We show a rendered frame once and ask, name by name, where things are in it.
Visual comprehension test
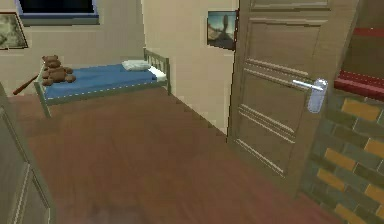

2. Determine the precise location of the white pillow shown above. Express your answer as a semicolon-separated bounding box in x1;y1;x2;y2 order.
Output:
121;59;152;72

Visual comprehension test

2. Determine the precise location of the brown panelled room door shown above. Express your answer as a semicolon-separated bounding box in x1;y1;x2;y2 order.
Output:
227;0;363;198

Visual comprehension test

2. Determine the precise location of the framed picture with dark figure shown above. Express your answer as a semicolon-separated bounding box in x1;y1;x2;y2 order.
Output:
206;10;238;51

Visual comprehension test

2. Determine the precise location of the grey bed with blue cover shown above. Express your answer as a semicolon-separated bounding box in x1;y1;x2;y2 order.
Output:
33;48;172;118

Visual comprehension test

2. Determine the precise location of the brown teddy bear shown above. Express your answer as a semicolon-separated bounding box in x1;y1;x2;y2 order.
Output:
41;54;77;87

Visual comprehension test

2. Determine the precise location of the brown baseball bat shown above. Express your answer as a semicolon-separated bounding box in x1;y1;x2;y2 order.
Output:
12;74;40;96

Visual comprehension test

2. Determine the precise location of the grey-brown cupboard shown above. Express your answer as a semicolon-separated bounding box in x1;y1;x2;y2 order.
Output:
0;83;57;224

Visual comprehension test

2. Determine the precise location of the framed greenish picture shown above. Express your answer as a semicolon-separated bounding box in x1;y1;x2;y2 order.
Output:
0;12;29;51

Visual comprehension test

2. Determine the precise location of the silver lever door handle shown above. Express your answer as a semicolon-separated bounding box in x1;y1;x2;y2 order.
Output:
292;78;329;114

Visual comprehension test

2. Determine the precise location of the dark window with blue frame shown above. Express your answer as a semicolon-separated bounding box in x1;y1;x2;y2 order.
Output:
13;0;101;27

